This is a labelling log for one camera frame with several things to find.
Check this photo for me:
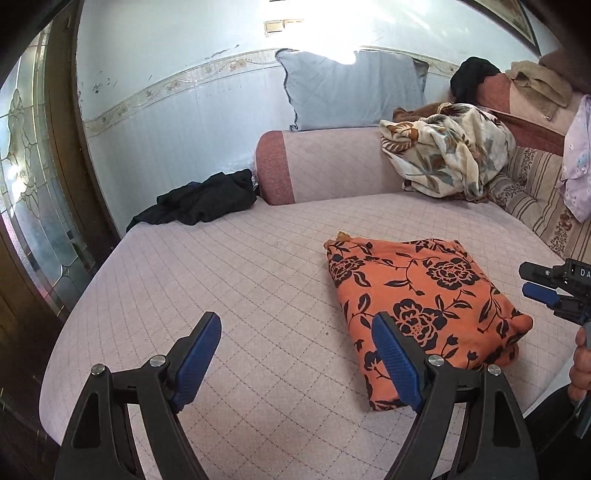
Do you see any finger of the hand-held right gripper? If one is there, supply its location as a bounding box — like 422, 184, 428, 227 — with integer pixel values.
522, 282, 563, 309
519, 261, 565, 283

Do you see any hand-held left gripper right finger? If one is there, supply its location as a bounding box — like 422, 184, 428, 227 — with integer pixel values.
372, 311, 541, 480

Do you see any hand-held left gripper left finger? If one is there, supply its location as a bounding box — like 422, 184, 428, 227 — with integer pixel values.
60, 311, 222, 480

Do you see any orange black floral shirt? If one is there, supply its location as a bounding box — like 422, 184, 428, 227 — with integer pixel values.
323, 233, 534, 411

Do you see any person's right hand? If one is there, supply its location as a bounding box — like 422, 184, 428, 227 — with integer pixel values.
568, 325, 591, 402

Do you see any striped floral sofa cushion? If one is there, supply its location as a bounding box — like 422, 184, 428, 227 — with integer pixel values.
485, 147, 591, 264

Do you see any pink quilted sofa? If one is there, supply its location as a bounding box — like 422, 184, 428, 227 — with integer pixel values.
39, 69, 591, 480

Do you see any lavender printed cloth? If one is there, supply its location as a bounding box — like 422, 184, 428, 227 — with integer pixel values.
556, 95, 591, 222

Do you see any person's dark clothing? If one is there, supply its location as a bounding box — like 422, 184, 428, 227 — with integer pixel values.
524, 383, 591, 480

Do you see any cream floral blanket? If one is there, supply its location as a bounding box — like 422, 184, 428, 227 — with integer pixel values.
379, 102, 517, 201

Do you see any black cloth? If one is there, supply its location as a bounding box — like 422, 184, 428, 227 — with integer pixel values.
126, 169, 257, 232

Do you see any beige towel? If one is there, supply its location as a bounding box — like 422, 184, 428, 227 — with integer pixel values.
505, 60, 573, 121

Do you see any rust brown cloth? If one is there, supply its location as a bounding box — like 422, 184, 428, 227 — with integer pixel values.
392, 102, 444, 123

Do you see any black garment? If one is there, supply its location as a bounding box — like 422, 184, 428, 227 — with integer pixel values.
450, 56, 502, 102

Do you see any wooden door with stained glass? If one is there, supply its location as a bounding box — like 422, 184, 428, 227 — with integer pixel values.
0, 0, 121, 480

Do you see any light blue pillow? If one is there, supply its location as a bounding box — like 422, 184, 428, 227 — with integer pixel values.
276, 48, 429, 132

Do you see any framed wall painting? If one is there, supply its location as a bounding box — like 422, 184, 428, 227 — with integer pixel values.
466, 0, 541, 56

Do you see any beige light switch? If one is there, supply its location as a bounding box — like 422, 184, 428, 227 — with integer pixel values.
264, 18, 305, 35

